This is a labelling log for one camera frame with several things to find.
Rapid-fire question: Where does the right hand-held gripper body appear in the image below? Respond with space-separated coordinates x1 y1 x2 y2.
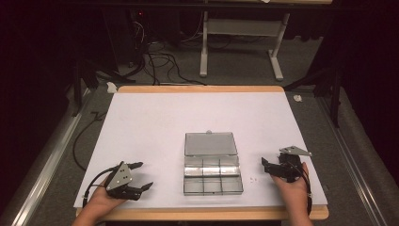
275 145 313 184

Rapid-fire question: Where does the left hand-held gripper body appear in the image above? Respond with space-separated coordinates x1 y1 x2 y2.
104 160 142 202

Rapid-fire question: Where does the person's right hand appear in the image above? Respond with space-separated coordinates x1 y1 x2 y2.
270 161 311 203

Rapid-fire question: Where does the person's left hand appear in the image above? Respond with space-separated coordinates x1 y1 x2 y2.
82 177 127 218

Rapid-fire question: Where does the white table mat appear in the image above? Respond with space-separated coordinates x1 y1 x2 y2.
72 90 329 210

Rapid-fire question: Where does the clear plastic compartment box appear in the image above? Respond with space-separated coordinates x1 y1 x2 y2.
183 130 245 197

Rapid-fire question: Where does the white paper scrap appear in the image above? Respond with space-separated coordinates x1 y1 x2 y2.
105 81 119 94

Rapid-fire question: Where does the black metal stand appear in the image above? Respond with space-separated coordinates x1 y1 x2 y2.
282 64 343 129
71 57 137 118

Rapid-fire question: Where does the wooden table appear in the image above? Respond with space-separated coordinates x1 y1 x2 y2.
75 85 330 222

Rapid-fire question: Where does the dark computer tower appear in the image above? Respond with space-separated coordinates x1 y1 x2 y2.
126 8 150 69

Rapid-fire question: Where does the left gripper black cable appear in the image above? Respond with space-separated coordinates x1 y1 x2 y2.
82 167 118 209

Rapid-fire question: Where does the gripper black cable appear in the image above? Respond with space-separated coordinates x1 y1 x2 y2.
82 167 118 209
291 161 314 217

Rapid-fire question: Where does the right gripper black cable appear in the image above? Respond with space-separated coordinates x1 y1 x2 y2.
291 161 314 217

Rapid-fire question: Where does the black floor cable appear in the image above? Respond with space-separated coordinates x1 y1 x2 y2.
72 110 108 172

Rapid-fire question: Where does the aluminium floor rail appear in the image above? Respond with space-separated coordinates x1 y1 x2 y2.
8 89 93 226
314 93 391 226

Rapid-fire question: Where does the tangle of black floor cables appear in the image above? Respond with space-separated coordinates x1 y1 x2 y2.
126 18 209 87

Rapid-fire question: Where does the white metal desk frame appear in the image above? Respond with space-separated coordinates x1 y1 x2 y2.
199 0 333 82

